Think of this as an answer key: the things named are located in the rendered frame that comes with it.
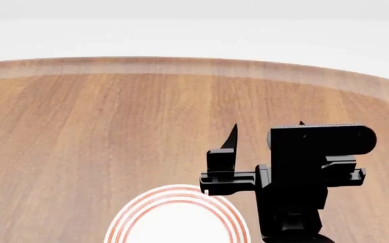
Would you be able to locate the black right gripper camera box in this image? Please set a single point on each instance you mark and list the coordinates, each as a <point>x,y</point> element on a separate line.
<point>319,139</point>

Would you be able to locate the white plate with red rings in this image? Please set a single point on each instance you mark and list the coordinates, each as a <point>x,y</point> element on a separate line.
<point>181,222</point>

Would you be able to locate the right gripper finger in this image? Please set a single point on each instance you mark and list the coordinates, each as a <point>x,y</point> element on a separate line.
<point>339,162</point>
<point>222,160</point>

